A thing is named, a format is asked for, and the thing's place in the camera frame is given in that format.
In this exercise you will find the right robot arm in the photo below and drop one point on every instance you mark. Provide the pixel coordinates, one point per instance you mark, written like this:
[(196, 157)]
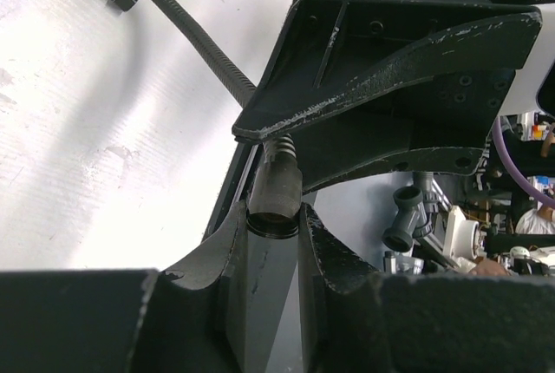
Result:
[(365, 87)]

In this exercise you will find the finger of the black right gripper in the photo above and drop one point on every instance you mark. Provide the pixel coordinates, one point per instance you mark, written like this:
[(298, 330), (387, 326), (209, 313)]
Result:
[(311, 81), (436, 126)]

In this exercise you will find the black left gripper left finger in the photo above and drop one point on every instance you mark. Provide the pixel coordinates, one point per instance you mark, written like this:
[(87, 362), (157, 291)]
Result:
[(195, 318)]

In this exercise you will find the grey pipe fitting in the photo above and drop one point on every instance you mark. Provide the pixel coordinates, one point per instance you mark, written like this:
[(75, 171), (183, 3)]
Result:
[(416, 205)]

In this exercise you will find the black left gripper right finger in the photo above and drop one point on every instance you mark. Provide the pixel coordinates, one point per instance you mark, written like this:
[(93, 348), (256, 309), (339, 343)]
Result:
[(341, 324)]

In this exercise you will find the white round device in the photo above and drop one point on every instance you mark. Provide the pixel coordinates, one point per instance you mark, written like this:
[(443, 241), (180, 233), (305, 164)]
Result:
[(463, 239)]

